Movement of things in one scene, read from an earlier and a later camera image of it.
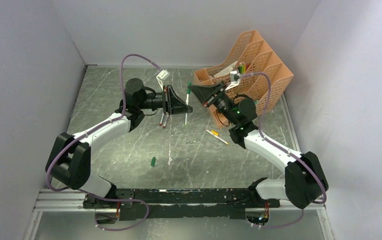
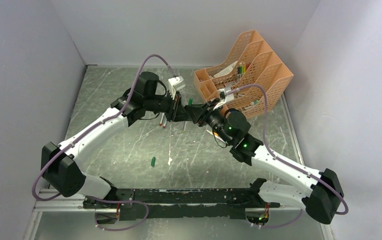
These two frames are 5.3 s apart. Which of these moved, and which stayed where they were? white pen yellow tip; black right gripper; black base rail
Moved: black right gripper
Stayed: white pen yellow tip; black base rail
